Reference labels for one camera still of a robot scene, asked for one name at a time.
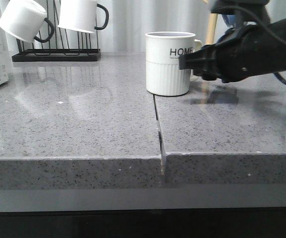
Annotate blue enamel mug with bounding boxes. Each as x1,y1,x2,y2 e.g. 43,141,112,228
222,14,236,28

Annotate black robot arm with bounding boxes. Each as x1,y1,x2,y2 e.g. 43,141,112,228
179,0,286,85

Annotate white mug black handle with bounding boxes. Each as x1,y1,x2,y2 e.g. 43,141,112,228
0,0,55,43
58,0,110,34

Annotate white mug black handle right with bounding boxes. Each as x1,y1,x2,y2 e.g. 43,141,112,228
58,0,110,34

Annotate white HOME mug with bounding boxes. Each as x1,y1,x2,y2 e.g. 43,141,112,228
145,32,202,96

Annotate white mug black handle left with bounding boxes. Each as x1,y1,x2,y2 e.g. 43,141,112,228
0,0,55,43

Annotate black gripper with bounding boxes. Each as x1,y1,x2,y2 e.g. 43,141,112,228
178,26,277,83

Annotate wooden mug tree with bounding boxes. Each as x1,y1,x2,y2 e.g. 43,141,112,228
203,13,218,46

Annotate black cable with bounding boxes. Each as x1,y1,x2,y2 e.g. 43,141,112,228
231,5,286,86

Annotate black wire mug rack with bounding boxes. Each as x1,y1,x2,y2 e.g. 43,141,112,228
12,0,101,62

